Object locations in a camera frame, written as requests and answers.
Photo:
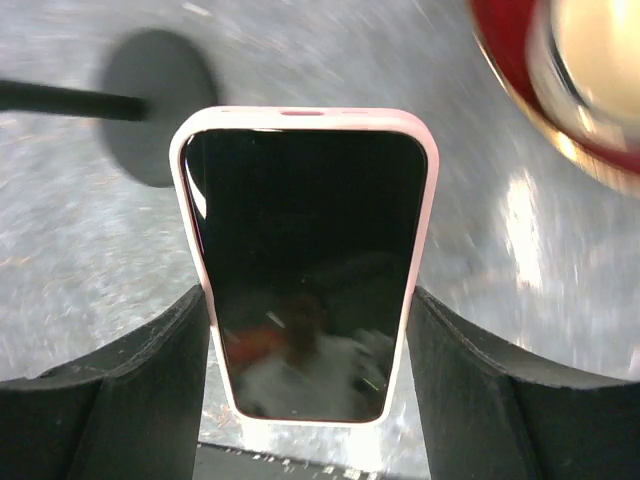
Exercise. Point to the round red tray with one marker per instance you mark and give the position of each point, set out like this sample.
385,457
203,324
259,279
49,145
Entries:
500,28

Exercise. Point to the black phone stand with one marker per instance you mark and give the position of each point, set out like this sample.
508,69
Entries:
151,82

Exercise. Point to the phone with pink case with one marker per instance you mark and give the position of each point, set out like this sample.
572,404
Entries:
306,228

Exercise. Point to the cream white cup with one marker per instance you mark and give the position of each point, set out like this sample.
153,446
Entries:
583,62

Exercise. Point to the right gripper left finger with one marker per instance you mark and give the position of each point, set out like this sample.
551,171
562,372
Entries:
129,410

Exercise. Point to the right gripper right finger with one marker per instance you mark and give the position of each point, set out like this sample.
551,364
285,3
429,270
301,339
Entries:
492,410

